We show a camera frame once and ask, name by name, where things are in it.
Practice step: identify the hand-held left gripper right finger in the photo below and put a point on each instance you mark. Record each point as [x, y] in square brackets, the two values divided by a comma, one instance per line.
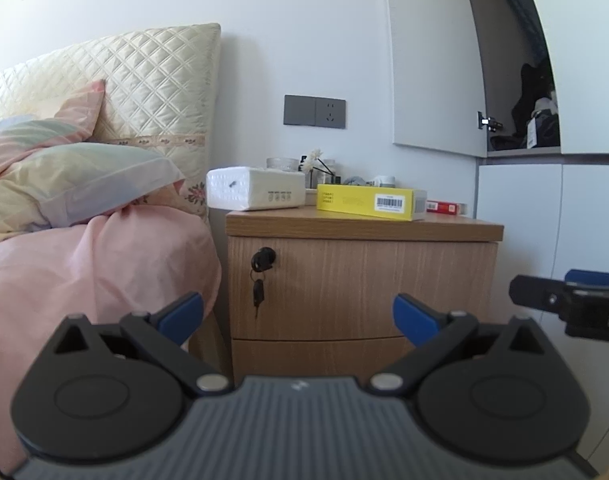
[413, 319]

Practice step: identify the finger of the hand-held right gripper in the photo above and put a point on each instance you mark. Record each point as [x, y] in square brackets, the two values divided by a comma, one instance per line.
[594, 278]
[537, 292]

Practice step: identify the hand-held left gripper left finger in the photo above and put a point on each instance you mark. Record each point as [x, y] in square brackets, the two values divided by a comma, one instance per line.
[182, 316]

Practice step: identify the yellow box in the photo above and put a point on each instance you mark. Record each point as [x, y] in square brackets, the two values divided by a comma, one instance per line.
[344, 202]

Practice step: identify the black drawer key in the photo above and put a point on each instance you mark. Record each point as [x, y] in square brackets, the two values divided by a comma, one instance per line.
[263, 260]
[258, 295]

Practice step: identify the white wardrobe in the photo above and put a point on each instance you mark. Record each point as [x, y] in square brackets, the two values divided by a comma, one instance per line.
[584, 200]

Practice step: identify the pink duvet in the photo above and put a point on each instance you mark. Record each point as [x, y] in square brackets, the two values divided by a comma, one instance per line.
[84, 270]

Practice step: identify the red box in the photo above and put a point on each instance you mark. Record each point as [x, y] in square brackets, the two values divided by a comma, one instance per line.
[442, 207]

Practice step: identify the wooden nightstand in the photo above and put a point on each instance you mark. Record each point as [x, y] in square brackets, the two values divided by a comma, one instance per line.
[284, 225]

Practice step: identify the white round jar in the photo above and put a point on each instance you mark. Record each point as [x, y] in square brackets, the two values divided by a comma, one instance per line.
[384, 181]

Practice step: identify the white tissue pack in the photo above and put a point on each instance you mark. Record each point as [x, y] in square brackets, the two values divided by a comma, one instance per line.
[254, 187]

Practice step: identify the grey cloth bundle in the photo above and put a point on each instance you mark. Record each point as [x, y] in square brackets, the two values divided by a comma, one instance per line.
[355, 181]

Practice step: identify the reed diffuser bottle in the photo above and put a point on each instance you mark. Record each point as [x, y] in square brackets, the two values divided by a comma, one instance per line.
[328, 179]

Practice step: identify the pastel striped pillow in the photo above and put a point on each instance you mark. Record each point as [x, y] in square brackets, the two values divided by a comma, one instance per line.
[84, 175]

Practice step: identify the metal door hinge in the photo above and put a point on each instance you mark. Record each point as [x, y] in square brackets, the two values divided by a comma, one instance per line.
[488, 121]

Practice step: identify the ribbed glass cup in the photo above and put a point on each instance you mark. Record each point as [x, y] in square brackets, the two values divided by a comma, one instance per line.
[282, 164]

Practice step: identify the white artificial flower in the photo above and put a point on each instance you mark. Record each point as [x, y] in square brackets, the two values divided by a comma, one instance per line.
[314, 156]

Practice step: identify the dark clothes pile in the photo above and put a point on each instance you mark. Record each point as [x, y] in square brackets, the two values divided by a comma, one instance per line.
[532, 90]

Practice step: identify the pink pillow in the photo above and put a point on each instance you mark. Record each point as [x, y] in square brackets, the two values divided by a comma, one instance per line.
[69, 120]

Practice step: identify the cream quilted headboard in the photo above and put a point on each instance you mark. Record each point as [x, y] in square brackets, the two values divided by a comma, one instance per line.
[149, 75]

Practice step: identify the white open wardrobe door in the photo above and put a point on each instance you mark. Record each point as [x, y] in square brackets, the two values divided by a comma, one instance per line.
[429, 60]

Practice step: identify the grey wall socket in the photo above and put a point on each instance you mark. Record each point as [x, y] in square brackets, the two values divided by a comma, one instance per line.
[330, 113]

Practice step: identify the grey wall switch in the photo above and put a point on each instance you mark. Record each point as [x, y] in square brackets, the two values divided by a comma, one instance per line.
[299, 110]

